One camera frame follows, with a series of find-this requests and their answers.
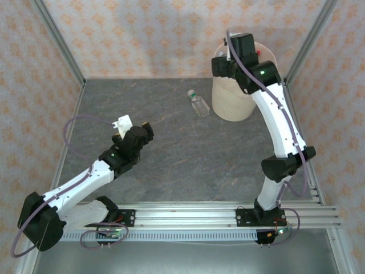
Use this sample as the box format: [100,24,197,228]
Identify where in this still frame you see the white ribbed plastic bin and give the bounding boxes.
[211,42,277,122]

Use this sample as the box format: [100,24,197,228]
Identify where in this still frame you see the clear bottle green cap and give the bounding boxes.
[186,89,211,118]

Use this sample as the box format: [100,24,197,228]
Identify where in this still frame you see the small controller circuit board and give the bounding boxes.
[95,227,122,240]
[263,227,293,239]

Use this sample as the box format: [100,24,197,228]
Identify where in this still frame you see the grey metal base panel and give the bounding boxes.
[30,228,343,274]

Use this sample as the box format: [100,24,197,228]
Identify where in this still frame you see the short aluminium side extrusion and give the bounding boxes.
[309,175,326,207]

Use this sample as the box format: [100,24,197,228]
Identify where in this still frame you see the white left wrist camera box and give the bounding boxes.
[111,114,133,138]

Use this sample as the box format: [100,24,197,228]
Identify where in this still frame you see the aluminium table edge rail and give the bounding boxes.
[14,81,88,274]
[283,79,360,274]

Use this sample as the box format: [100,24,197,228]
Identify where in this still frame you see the aluminium frame corner post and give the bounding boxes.
[30,0,87,88]
[284,0,340,86]

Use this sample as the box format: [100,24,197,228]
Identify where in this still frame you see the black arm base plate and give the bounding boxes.
[236,207,286,228]
[115,209,136,228]

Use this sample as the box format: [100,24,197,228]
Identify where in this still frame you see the long aluminium mounting rail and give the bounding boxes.
[81,201,342,229]

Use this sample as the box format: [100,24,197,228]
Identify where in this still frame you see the slotted grey cable duct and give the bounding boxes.
[61,230,261,243]

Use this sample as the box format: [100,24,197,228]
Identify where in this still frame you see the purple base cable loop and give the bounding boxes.
[79,222,129,251]
[256,208,302,248]

